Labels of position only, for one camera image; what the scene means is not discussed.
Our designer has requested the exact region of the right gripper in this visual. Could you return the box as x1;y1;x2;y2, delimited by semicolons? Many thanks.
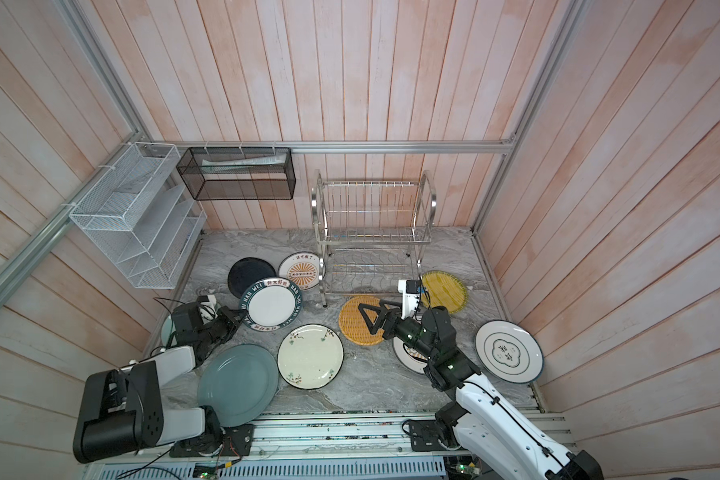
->
362;298;437;363

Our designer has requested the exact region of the white plate green lettered rim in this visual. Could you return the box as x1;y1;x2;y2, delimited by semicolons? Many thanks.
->
240;277;303;332

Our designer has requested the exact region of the black round plate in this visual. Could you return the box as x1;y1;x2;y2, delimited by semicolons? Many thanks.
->
227;257;277;298

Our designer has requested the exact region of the small orange sunburst plate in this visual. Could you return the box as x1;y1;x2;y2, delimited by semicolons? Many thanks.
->
278;251;321;290

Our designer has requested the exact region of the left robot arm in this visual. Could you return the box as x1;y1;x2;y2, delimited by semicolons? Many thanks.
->
72;301;247;464

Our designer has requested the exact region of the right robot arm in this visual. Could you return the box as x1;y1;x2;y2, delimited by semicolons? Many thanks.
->
358;300;604;479

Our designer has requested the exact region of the stainless steel dish rack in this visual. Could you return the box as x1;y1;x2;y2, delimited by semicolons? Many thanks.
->
310;171;438;307

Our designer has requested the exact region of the orange woven pattern plate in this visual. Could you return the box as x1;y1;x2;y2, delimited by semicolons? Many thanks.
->
338;295;383;346

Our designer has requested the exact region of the light green flower plate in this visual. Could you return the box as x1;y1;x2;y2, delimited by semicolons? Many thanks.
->
160;316;175;347

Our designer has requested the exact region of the large orange sunburst plate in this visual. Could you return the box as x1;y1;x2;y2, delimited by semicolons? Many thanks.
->
393;338;427;375

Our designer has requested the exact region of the large teal plate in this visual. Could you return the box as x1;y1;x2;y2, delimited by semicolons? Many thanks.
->
197;344;279;427

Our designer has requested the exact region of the yellow woven pattern plate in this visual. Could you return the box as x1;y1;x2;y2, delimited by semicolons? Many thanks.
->
421;270;468;313

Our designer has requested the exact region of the cream floral plate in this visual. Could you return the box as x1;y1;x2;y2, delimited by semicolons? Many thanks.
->
277;324;344;390

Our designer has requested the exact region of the white plate black cloud motif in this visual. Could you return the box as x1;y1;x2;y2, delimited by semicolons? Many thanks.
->
475;320;544;384

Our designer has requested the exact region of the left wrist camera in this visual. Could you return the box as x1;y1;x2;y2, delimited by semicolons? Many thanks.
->
196;294;218;321

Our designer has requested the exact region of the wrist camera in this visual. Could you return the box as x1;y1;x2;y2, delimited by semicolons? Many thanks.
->
196;294;218;321
398;280;423;319

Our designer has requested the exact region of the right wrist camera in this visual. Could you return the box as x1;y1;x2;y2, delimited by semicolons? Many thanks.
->
398;280;423;319

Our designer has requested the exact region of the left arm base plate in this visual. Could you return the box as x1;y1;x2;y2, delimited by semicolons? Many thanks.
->
169;424;254;458

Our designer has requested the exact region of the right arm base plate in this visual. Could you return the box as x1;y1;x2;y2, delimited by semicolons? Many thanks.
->
401;419;458;452

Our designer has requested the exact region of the white wire mesh shelf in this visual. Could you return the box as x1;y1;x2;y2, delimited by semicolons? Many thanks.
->
70;143;207;290

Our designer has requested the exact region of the black wire mesh basket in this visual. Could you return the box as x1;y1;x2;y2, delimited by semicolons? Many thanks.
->
177;146;297;201

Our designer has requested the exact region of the aluminium frame rail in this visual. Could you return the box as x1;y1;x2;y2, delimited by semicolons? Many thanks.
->
168;140;514;155

